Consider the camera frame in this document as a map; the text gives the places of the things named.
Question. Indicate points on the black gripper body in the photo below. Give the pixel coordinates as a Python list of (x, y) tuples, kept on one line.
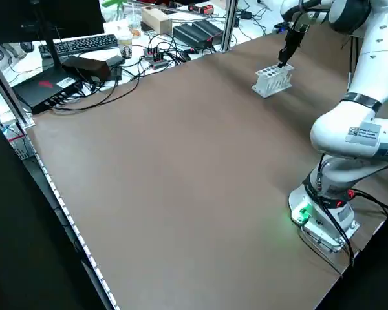
[(294, 40)]

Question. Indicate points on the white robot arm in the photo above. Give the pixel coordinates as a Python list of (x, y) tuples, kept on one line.
[(342, 135)]

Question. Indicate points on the white test tube rack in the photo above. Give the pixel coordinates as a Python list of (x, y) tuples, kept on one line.
[(265, 80)]

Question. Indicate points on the black power supply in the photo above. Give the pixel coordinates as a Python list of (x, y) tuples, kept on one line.
[(210, 29), (187, 34)]

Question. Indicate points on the black plug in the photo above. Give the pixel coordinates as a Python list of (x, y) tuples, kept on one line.
[(190, 55)]

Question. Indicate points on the red and black tool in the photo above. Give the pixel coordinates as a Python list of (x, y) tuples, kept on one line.
[(200, 8)]

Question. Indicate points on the black usb hub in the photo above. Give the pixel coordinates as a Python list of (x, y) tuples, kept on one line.
[(153, 52), (160, 63)]

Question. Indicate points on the cardboard box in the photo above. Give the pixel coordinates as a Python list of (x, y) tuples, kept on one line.
[(156, 21)]

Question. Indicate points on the clear plastic cup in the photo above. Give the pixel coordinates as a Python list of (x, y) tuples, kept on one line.
[(135, 27)]

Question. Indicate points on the small black power adapter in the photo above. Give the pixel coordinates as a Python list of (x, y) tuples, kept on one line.
[(114, 61)]

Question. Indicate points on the green plastic item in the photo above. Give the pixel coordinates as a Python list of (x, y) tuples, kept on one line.
[(113, 3)]

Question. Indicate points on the dark brown power brick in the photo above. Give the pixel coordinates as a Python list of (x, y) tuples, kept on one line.
[(90, 69)]

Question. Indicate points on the black keyboard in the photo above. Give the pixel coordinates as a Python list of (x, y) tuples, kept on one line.
[(81, 43)]

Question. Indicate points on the black computer monitor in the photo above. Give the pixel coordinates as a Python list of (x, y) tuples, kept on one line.
[(68, 16)]

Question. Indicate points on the black box with red logo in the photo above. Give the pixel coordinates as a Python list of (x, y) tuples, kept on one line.
[(42, 92)]

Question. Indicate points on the black computer mouse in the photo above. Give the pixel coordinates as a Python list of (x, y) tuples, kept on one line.
[(26, 46)]

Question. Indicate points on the aluminium frame post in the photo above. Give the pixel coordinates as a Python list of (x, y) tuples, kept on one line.
[(6, 87), (229, 26)]

